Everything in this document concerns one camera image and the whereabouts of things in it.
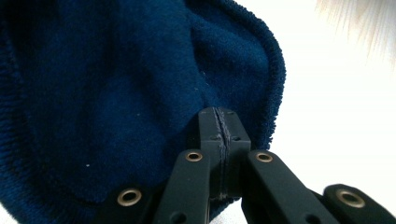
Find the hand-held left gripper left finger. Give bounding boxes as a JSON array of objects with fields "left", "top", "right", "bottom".
[{"left": 186, "top": 106, "right": 226, "bottom": 201}]

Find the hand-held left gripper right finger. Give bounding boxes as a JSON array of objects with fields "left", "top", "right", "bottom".
[{"left": 218, "top": 106, "right": 252, "bottom": 199}]

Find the navy fleece hat white print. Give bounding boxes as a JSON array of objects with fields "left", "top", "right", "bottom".
[{"left": 0, "top": 0, "right": 287, "bottom": 224}]

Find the white fluffy fur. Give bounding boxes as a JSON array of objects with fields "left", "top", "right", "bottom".
[{"left": 314, "top": 0, "right": 396, "bottom": 68}]

